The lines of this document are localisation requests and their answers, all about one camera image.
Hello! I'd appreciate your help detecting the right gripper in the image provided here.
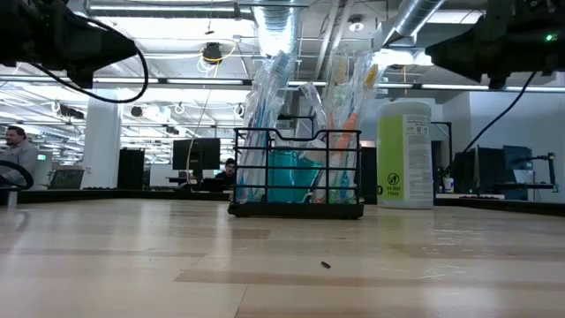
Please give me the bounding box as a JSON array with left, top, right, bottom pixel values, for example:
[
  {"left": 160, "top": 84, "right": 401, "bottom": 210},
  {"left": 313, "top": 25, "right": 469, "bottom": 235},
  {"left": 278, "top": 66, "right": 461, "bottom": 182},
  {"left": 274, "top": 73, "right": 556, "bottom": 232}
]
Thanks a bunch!
[{"left": 425, "top": 0, "right": 565, "bottom": 90}]

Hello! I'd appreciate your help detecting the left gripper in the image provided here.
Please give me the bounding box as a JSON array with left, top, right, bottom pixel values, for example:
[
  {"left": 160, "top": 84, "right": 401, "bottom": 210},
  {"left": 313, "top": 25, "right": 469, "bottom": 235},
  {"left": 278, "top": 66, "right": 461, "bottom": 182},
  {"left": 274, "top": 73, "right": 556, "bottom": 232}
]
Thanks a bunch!
[{"left": 26, "top": 0, "right": 139, "bottom": 89}]

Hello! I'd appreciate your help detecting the bright ceiling light panel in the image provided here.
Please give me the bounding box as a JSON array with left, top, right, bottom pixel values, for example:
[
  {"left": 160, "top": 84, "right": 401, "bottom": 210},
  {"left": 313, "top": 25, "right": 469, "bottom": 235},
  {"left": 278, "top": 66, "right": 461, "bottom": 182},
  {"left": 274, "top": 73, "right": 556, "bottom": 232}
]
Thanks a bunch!
[{"left": 373, "top": 47, "right": 436, "bottom": 68}]

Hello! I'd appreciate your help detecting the white pillar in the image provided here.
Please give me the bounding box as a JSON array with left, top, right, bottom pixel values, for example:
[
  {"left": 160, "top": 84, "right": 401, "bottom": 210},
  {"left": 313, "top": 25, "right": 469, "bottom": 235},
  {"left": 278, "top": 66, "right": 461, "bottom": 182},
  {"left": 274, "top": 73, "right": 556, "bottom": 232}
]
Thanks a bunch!
[{"left": 80, "top": 87, "right": 124, "bottom": 191}]

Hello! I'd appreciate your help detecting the black ceiling dome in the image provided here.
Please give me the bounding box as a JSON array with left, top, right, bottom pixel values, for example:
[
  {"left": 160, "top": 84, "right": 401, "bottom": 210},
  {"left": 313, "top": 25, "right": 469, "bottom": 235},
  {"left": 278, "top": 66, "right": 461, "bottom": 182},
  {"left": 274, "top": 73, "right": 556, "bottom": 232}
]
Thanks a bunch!
[{"left": 201, "top": 42, "right": 224, "bottom": 63}]

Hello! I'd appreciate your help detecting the round ceiling fixture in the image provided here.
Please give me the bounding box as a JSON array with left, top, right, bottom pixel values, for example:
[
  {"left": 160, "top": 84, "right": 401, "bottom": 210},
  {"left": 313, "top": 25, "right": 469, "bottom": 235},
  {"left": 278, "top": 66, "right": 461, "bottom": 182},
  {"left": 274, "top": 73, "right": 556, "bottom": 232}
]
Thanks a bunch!
[{"left": 347, "top": 14, "right": 365, "bottom": 34}]

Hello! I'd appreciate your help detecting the dark blue panel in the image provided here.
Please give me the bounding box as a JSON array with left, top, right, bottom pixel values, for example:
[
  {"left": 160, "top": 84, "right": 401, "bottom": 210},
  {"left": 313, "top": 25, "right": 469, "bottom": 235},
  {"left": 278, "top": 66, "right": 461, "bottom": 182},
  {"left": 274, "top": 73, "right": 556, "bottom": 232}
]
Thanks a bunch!
[{"left": 502, "top": 144, "right": 534, "bottom": 201}]

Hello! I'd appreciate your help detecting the dark desk monitor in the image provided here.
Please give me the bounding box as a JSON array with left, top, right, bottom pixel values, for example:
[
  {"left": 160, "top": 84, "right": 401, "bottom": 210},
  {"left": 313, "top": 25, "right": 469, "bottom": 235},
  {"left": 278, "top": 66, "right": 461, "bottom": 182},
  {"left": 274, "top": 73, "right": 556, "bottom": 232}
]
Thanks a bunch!
[{"left": 453, "top": 148, "right": 504, "bottom": 195}]

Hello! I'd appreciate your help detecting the black cabinet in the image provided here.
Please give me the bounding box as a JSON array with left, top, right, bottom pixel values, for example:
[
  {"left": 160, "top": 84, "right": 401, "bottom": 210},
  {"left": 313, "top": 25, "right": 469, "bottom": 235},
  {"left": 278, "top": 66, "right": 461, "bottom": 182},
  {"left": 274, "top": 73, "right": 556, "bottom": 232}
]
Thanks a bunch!
[{"left": 117, "top": 148, "right": 146, "bottom": 191}]

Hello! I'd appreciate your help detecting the wipes canister with green label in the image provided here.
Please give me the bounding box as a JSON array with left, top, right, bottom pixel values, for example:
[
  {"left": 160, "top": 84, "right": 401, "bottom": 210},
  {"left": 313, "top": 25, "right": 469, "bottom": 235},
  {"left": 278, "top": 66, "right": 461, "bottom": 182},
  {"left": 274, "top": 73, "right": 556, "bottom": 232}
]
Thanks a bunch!
[{"left": 375, "top": 99, "right": 434, "bottom": 210}]

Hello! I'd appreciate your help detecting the black computer monitor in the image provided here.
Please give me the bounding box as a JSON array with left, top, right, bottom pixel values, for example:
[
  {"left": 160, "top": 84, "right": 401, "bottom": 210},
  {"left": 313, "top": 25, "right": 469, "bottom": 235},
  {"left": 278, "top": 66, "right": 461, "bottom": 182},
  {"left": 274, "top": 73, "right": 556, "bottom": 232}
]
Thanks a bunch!
[{"left": 171, "top": 137, "right": 222, "bottom": 171}]

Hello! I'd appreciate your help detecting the person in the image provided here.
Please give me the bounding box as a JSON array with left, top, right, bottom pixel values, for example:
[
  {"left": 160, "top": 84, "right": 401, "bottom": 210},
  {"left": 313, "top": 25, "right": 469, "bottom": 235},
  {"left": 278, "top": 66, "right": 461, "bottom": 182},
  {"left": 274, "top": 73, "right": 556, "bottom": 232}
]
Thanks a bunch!
[
  {"left": 0, "top": 125, "right": 40, "bottom": 189},
  {"left": 215, "top": 157, "right": 239, "bottom": 191}
]

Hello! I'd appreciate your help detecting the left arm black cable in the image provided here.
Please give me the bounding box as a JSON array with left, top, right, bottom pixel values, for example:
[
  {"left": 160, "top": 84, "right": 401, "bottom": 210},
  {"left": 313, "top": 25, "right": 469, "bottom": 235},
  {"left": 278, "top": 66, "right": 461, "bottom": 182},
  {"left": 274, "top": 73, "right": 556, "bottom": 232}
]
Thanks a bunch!
[{"left": 30, "top": 15, "right": 150, "bottom": 105}]

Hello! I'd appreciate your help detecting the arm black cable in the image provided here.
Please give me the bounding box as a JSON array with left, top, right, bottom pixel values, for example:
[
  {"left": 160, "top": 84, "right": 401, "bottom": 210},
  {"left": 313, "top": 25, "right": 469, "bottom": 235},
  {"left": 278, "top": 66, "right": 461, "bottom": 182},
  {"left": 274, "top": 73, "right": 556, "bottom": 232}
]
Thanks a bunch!
[
  {"left": 443, "top": 70, "right": 539, "bottom": 176},
  {"left": 30, "top": 15, "right": 150, "bottom": 105}
]

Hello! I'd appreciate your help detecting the smooth silver ceiling duct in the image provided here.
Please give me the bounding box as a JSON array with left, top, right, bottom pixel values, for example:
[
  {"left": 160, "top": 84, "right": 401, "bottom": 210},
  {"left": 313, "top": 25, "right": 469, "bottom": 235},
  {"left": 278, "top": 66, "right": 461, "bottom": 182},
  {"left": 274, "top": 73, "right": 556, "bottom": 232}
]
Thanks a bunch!
[{"left": 348, "top": 0, "right": 447, "bottom": 101}]

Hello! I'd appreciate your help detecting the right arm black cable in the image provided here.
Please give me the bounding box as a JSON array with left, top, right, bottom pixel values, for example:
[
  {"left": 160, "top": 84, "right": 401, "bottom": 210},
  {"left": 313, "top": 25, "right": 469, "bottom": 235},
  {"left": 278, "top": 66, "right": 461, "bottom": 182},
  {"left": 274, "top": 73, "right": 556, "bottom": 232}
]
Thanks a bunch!
[{"left": 443, "top": 70, "right": 539, "bottom": 176}]

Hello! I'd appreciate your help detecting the black aluminium table frame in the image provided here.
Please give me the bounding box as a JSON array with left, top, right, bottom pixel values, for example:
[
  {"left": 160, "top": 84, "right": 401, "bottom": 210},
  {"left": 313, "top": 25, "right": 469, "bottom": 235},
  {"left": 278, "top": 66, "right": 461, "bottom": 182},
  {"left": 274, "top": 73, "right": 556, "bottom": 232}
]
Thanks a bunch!
[{"left": 0, "top": 185, "right": 565, "bottom": 217}]

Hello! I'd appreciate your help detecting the black curved hose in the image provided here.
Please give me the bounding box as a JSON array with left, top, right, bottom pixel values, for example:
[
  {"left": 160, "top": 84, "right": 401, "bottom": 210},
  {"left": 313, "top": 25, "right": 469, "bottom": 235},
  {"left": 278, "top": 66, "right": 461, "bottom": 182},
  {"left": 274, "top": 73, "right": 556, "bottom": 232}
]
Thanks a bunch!
[{"left": 0, "top": 159, "right": 35, "bottom": 191}]

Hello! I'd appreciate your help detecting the ribbed silver ceiling duct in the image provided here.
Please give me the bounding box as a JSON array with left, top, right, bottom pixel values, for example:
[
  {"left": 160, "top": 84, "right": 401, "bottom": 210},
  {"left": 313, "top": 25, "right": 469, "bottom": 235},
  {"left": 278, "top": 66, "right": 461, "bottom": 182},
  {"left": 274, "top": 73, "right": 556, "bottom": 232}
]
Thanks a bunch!
[{"left": 252, "top": 0, "right": 302, "bottom": 132}]

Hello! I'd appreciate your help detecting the black wire caddy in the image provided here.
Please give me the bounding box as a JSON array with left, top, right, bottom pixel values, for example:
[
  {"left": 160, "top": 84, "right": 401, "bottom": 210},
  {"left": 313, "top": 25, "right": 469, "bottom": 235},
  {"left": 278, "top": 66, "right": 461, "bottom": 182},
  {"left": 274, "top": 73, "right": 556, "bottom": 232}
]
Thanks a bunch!
[{"left": 227, "top": 126, "right": 365, "bottom": 221}]

